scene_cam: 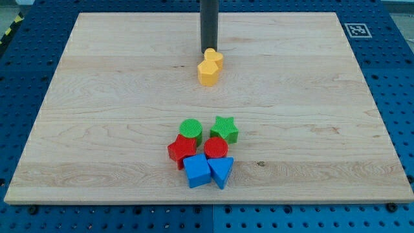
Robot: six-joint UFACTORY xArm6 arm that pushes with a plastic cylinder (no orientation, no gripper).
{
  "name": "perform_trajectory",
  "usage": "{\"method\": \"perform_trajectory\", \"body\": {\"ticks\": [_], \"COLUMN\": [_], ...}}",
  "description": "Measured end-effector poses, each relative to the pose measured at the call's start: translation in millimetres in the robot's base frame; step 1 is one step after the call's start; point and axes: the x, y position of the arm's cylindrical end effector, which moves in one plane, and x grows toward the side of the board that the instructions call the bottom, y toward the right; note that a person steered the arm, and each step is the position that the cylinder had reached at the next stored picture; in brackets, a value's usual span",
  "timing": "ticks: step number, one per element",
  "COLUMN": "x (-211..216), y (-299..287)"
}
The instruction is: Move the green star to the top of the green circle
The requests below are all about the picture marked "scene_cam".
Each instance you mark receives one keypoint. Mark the blue square block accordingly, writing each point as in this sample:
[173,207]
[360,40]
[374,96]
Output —
[197,170]

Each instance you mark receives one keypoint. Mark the yellow hexagon block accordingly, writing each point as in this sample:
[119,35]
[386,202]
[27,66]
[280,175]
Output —
[208,73]

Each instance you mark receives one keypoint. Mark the wooden board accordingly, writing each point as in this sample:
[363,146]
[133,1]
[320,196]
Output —
[309,129]

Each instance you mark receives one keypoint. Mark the red circle block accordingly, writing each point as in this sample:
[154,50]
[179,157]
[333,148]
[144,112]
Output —
[215,148]

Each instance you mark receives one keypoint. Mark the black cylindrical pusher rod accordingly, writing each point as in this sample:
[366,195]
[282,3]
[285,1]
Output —
[209,14]

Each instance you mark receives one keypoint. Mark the yellow heart block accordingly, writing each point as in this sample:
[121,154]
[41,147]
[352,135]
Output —
[211,54]

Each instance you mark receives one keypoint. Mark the white fiducial marker tag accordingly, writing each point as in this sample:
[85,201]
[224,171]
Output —
[357,30]

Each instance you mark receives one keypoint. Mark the blue triangle block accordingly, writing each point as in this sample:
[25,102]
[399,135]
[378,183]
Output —
[221,169]

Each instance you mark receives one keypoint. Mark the green circle block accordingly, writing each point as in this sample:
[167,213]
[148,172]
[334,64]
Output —
[191,128]

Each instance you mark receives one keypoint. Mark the green star block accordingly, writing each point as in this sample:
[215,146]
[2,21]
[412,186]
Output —
[224,127]

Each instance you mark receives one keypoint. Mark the red star block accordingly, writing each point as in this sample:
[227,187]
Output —
[182,148]

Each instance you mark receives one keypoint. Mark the yellow black hazard tape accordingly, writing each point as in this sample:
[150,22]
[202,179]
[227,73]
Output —
[12,29]

